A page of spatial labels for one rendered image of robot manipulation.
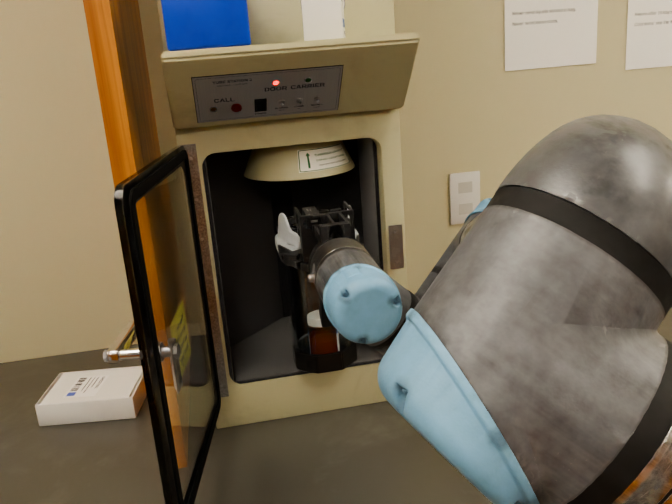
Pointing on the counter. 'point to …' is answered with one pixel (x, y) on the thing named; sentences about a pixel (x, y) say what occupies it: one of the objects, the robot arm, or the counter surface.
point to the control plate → (329, 90)
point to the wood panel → (123, 84)
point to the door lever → (119, 350)
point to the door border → (148, 322)
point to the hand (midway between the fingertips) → (313, 237)
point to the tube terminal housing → (388, 186)
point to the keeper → (396, 246)
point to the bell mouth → (299, 162)
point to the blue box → (205, 24)
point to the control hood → (182, 70)
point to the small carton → (323, 19)
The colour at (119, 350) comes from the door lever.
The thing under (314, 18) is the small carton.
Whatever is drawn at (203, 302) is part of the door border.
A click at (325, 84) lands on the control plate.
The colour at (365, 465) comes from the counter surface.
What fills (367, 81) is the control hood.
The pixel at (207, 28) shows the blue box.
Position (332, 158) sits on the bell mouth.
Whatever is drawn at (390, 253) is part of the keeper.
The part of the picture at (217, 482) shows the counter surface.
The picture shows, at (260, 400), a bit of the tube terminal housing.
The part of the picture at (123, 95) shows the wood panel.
